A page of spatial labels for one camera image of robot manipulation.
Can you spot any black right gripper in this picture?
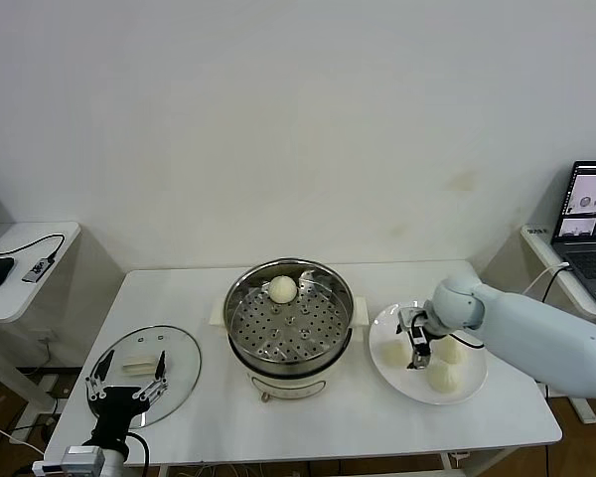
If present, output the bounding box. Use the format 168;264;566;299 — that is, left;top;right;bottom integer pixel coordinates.
394;317;433;372

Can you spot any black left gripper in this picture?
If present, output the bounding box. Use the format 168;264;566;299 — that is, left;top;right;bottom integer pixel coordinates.
84;350;170;447

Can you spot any white steamed baozi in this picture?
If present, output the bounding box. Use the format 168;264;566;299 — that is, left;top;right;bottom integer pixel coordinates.
434;336;466;364
425;360;466;394
380;342;409;368
268;275;298;305

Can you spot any perforated steel steamer basket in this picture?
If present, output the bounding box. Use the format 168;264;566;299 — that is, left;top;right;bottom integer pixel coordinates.
222;256;355;369

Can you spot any round white plate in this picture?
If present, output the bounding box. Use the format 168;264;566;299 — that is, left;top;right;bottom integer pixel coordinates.
368;300;491;406

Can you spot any round glass pot lid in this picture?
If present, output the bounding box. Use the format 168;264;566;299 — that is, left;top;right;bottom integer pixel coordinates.
86;325;203;429

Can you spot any cream electric cooking pot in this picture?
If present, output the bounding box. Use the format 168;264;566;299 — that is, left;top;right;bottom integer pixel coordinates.
209;295;370;403

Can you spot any white side desk with mouse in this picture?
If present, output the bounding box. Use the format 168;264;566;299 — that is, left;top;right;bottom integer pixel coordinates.
0;222;83;413

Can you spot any grey usb hub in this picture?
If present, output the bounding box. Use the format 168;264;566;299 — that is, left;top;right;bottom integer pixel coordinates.
22;257;51;284

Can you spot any white side desk with laptop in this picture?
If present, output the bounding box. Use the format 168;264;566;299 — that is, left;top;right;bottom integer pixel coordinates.
520;223;596;424

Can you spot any grey open laptop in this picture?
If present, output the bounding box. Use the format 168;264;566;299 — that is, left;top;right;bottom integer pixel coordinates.
549;159;596;313

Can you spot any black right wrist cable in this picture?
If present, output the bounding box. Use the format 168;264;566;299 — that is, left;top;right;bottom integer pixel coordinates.
450;331;486;350

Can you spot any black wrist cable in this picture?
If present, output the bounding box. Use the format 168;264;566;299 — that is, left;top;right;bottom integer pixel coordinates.
126;430;151;469
450;331;486;350

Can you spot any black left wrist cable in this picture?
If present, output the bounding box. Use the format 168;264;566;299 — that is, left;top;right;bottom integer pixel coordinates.
126;430;151;469

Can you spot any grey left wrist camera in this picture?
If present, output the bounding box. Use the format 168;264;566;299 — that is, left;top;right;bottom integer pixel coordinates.
32;445;104;473

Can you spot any white table frame bracket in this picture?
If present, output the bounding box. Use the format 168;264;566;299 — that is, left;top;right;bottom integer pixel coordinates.
439;449;478;477

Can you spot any white laptop cable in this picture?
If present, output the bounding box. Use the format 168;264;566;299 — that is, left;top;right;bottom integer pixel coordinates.
521;262;572;298

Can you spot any black laptop power cable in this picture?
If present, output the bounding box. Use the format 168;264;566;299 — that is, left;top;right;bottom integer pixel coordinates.
540;266;572;302

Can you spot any black usb hub cable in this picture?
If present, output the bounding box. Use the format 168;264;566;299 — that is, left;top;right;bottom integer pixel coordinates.
0;233;66;272

